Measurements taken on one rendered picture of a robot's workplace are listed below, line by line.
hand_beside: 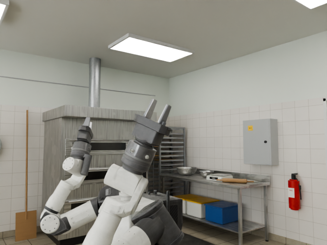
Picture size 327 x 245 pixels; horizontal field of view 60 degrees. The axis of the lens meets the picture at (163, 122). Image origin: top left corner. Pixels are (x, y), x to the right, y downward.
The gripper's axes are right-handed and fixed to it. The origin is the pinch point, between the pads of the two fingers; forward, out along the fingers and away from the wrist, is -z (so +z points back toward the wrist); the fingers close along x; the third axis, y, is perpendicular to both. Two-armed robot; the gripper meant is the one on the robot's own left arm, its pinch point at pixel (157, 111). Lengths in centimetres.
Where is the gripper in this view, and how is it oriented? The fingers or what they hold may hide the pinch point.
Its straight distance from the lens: 85.1
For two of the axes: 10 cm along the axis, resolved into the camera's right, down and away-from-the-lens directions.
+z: -4.0, 9.2, 0.0
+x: -8.0, -3.4, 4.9
